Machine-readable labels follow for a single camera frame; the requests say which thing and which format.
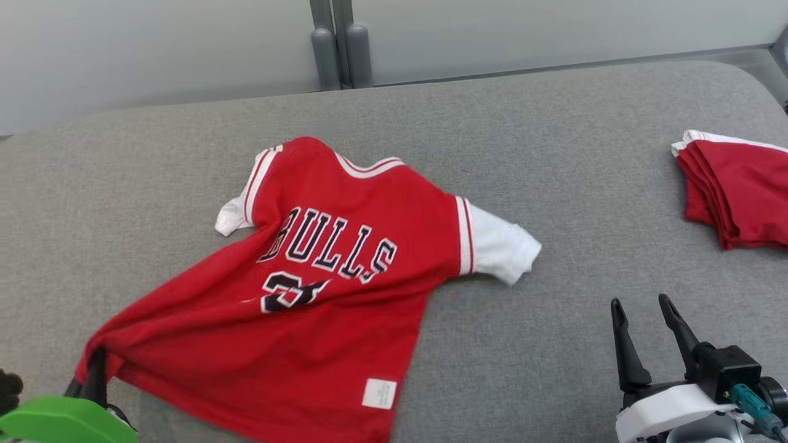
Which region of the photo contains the red shorts white trim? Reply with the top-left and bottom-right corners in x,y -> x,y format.
671,130 -> 788,251

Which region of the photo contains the red Bulls basketball jersey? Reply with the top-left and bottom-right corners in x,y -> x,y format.
74,137 -> 542,443

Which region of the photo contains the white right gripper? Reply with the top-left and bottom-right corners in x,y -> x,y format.
611,294 -> 739,443

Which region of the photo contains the grey cylindrical partition foot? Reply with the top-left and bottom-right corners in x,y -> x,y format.
345,23 -> 373,89
311,28 -> 341,92

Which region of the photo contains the grey partition frame upright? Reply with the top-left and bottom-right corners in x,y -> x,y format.
309,0 -> 336,31
331,0 -> 354,87

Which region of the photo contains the grey metal stand leg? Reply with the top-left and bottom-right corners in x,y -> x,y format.
770,28 -> 788,114

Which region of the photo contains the grey partition base rail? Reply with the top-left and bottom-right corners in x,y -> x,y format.
372,44 -> 788,87

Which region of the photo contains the grey fabric sofa seat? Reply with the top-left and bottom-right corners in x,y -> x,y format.
0,60 -> 788,443

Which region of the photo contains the teal right cable plug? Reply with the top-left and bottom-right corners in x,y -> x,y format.
731,385 -> 786,440

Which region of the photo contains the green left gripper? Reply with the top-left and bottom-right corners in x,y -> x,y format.
0,348 -> 137,443

